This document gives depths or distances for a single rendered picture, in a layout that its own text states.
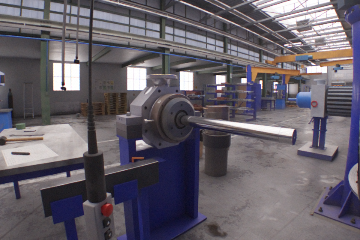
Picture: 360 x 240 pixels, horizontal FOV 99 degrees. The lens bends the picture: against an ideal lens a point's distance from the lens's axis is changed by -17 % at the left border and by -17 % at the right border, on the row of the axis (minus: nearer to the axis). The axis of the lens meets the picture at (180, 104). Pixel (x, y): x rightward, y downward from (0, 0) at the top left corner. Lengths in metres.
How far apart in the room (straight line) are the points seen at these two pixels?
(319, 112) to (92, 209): 4.21
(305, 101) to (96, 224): 4.37
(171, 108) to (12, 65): 12.08
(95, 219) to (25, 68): 12.49
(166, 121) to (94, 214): 0.89
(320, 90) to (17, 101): 13.25
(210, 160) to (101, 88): 11.06
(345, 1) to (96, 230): 2.52
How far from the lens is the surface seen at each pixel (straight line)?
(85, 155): 0.44
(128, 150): 1.32
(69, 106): 12.69
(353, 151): 2.41
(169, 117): 1.26
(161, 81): 1.45
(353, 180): 1.15
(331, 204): 2.68
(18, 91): 12.79
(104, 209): 0.49
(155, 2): 9.91
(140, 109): 1.33
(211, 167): 2.94
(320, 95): 4.33
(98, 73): 13.16
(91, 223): 0.51
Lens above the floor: 1.28
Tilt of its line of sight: 4 degrees down
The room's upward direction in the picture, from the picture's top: straight up
